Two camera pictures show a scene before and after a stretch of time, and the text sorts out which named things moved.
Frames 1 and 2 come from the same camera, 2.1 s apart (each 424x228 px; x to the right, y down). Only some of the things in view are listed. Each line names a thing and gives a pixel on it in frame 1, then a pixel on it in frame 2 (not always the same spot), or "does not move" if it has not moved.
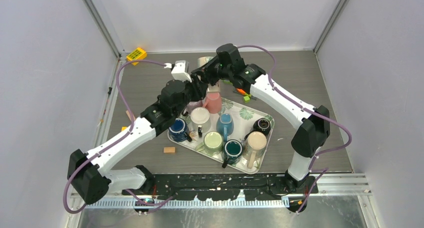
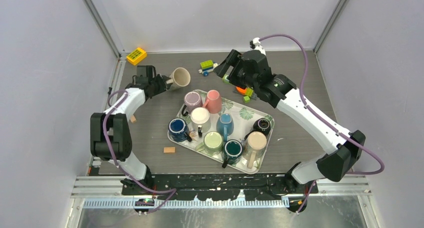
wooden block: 169,150 does not move
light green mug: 213,143 does not move
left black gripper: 198,90 → 161,80
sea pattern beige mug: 202,60 → 180,77
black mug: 261,125 does not move
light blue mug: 225,125 does not move
